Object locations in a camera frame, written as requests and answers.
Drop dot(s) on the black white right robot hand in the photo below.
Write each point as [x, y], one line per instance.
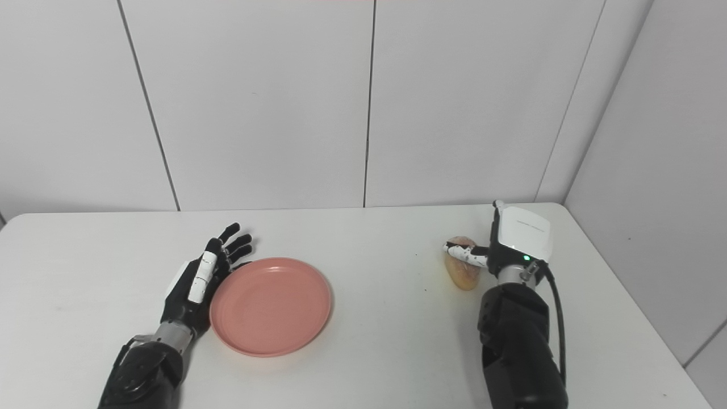
[519, 241]

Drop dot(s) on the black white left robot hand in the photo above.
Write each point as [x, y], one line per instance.
[190, 289]

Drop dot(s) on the oval bread roll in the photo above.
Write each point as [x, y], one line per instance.
[463, 277]

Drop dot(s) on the pink round plate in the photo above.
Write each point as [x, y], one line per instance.
[271, 307]

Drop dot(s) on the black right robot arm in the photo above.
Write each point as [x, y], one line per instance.
[519, 346]

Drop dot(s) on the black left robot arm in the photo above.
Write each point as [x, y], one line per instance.
[145, 369]

